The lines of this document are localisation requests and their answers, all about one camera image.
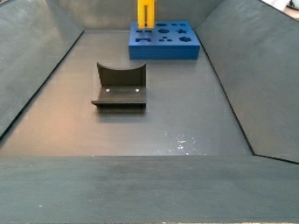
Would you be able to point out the blue shape-sorting board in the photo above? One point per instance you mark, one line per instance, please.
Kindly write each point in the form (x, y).
(171, 41)

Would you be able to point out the yellow double-square peg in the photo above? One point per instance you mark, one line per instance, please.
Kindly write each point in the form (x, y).
(146, 13)

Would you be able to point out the black curved stand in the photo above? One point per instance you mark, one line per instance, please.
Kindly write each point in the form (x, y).
(122, 86)

